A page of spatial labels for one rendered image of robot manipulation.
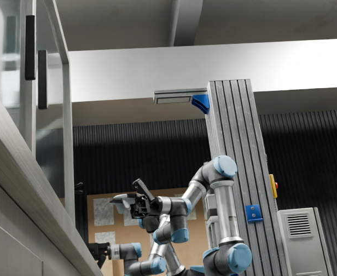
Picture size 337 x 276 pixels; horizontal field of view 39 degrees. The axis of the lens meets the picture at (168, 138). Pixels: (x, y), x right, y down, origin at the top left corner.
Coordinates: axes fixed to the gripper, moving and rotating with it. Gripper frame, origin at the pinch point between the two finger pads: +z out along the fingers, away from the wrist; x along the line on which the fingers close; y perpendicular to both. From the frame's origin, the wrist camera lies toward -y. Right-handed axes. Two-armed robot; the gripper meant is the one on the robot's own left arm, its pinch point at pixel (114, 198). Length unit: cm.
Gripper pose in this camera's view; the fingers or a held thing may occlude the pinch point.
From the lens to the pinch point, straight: 198.5
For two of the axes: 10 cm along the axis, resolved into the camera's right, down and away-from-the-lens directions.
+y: 1.7, 8.6, -4.8
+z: -8.6, -1.1, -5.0
